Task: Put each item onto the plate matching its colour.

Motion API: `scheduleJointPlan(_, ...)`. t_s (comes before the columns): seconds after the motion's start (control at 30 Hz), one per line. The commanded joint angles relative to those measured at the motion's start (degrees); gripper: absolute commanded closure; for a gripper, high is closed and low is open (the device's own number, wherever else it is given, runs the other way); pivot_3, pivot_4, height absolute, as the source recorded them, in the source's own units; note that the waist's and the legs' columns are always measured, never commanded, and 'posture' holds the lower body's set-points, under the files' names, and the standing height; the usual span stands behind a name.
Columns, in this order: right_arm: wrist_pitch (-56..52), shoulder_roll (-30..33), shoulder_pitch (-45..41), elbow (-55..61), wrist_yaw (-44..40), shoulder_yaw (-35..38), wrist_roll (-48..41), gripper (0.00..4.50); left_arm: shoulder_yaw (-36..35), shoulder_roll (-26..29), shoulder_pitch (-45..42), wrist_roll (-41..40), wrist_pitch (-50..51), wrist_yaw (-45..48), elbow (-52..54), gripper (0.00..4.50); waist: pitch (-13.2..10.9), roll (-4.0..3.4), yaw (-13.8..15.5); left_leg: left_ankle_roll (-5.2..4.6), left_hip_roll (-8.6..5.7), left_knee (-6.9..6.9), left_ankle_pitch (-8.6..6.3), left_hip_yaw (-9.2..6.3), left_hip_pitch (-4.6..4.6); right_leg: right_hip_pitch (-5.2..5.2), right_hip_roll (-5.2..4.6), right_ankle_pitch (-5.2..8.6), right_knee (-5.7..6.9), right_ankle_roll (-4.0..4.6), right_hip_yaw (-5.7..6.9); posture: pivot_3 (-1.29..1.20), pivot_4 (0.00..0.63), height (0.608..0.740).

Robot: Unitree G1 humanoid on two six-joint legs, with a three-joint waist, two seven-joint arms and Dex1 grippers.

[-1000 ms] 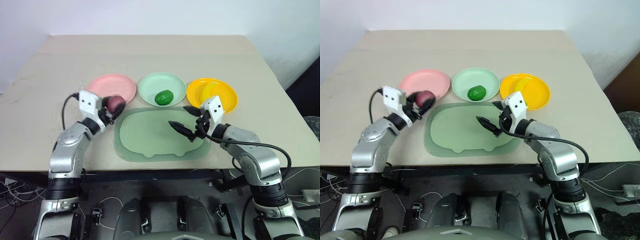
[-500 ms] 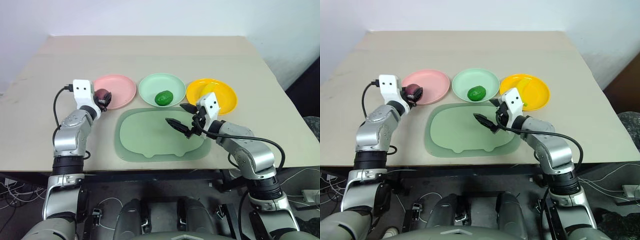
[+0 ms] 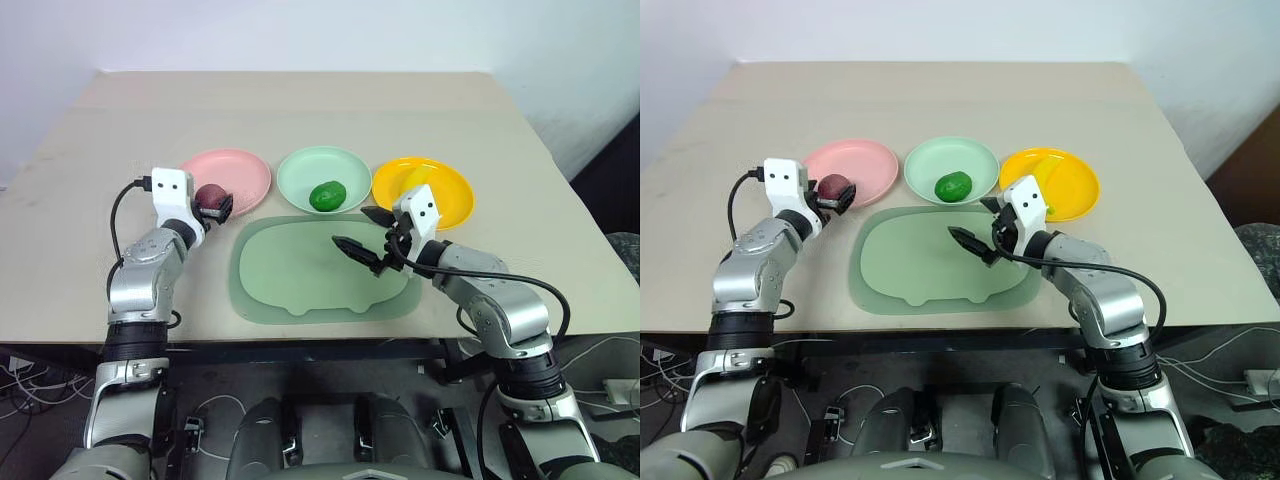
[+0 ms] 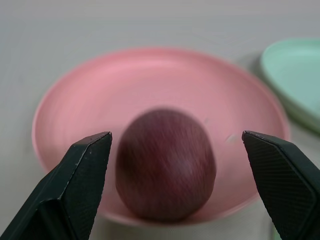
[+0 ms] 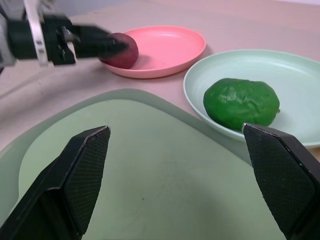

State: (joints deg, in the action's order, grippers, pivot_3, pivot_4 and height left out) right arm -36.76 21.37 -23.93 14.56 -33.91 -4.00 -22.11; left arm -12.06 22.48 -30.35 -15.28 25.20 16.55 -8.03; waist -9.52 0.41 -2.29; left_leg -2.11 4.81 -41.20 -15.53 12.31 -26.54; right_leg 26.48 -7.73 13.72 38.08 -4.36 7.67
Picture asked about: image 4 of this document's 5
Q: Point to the pink plate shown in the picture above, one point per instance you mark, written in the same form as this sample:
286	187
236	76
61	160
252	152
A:
150	85

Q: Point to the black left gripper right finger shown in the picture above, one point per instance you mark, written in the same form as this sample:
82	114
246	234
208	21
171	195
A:
287	180

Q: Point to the green plate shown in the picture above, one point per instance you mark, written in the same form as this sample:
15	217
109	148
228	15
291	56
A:
295	80

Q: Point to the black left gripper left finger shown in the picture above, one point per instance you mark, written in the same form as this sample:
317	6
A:
75	185

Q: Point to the red apple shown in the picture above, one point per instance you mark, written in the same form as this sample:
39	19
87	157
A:
165	165

